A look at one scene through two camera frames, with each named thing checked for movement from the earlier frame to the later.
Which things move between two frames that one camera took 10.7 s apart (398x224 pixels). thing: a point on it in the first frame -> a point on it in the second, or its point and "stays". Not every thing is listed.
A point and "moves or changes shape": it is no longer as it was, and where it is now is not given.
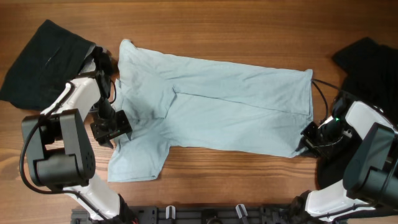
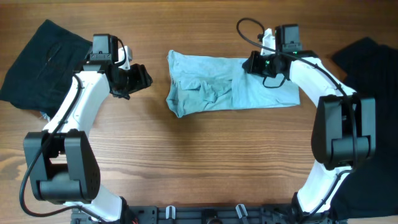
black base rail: x=221 y=214 stays
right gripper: x=306 y=134 -> x=254 y=61
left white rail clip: x=170 y=212 stays
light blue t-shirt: x=168 y=101 moves or changes shape
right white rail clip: x=240 y=209 stays
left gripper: x=104 y=137 -> x=141 y=79
